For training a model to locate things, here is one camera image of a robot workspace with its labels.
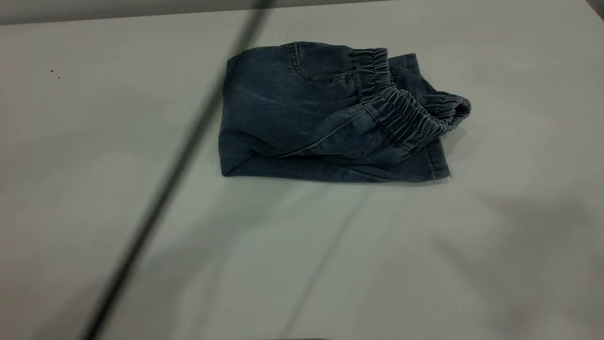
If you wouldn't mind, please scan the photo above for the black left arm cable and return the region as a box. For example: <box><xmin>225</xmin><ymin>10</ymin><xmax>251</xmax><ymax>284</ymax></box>
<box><xmin>83</xmin><ymin>0</ymin><xmax>277</xmax><ymax>340</ymax></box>

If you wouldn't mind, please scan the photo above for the blue denim shorts basketball print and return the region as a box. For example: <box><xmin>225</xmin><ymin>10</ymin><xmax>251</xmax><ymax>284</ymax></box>
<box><xmin>218</xmin><ymin>41</ymin><xmax>472</xmax><ymax>183</ymax></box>

